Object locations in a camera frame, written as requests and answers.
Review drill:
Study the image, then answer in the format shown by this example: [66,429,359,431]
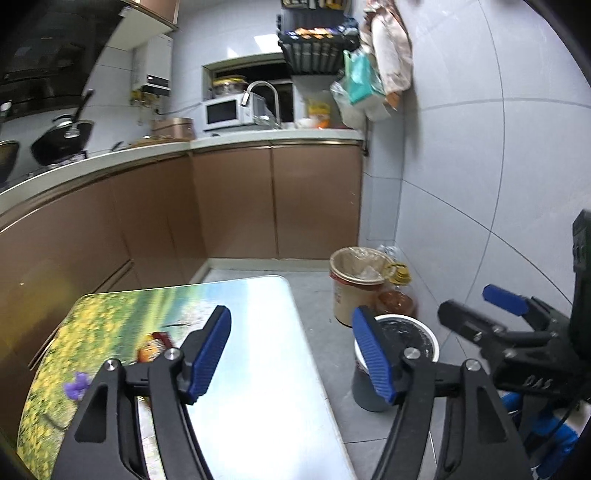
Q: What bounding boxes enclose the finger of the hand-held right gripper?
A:
[482,285,555,330]
[438,300,550,352]

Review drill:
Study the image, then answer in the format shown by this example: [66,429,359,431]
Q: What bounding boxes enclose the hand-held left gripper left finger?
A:
[51,305,232,480]

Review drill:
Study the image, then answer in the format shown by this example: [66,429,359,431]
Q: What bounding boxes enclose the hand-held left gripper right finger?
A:
[352,305,532,480]

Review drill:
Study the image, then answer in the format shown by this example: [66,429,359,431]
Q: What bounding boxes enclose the grey trash bin white rim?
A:
[352,314,440,413]

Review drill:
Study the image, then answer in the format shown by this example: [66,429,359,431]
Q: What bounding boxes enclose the red snack wrapper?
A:
[136,331,174,363]

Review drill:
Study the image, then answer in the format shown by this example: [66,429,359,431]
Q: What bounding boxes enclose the purple candy wrapper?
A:
[64,371,90,400]

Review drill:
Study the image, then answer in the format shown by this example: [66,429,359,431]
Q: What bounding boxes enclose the folding table with landscape print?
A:
[16,274,356,480]

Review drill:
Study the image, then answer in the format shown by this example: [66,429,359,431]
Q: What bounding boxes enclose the oil bottle with yellow cap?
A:
[376,244,416,319]

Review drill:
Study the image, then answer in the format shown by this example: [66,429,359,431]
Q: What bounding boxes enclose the beige bucket with bag liner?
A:
[329,247,393,328]

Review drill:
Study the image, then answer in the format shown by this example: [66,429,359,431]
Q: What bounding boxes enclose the brown kitchen base cabinets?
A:
[0,138,365,384]

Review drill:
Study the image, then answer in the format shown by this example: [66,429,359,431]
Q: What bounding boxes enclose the white plastic bag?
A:
[330,78,393,130]

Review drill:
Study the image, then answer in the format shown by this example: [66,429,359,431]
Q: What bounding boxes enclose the brown rice cooker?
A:
[151,117,195,141]

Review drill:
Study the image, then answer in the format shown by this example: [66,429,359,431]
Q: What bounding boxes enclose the gas stove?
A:
[46,150,88,169]

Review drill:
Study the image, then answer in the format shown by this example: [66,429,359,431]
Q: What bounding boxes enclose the white microwave oven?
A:
[202,95,254,132]

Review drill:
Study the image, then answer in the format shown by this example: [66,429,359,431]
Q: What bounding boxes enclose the black wok with lid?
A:
[30,89,95,166]

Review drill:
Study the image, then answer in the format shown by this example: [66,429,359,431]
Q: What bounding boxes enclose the green plastic bag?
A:
[342,48,386,104]

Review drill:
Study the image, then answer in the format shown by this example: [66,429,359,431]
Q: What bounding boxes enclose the glass bowl with lid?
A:
[212,74,247,99]

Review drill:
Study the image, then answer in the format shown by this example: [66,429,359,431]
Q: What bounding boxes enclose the steel kitchen faucet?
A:
[242,80,282,130]

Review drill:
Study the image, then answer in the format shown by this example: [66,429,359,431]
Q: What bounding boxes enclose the hanging brown white bags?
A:
[362,0,413,109]

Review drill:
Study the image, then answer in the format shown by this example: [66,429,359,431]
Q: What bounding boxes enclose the white water heater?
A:
[133,34,174,93]

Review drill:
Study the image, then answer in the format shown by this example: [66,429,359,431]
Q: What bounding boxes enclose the black range hood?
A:
[0,0,125,121]

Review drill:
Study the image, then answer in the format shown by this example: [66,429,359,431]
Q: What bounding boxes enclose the brown upper kitchen cabinet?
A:
[117,0,181,51]

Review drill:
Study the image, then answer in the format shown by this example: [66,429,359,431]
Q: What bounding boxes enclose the black wall rack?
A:
[277,0,361,75]

